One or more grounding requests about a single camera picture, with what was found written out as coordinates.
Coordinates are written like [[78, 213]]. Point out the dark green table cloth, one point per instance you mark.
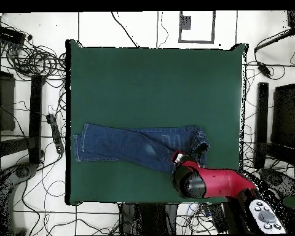
[[162, 86]]

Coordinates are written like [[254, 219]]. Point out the black power adapter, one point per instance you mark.
[[264, 69]]

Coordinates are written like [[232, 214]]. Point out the black electronics box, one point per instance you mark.
[[8, 34]]

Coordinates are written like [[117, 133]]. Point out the grey square frame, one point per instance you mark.
[[180, 36]]

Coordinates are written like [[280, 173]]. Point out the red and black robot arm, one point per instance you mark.
[[218, 183]]

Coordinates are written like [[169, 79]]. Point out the black power strip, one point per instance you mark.
[[217, 217], [55, 132]]

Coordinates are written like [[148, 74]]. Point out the black stand base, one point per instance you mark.
[[282, 182], [23, 171]]

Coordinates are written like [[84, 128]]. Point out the blue denim jeans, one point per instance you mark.
[[127, 145]]

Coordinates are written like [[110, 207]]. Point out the black bar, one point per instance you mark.
[[272, 40]]

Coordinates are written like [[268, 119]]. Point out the wide black panel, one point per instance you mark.
[[285, 115], [6, 103]]

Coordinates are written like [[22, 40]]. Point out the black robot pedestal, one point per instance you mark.
[[147, 218]]

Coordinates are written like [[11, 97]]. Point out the narrow black panel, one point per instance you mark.
[[35, 118], [261, 123]]

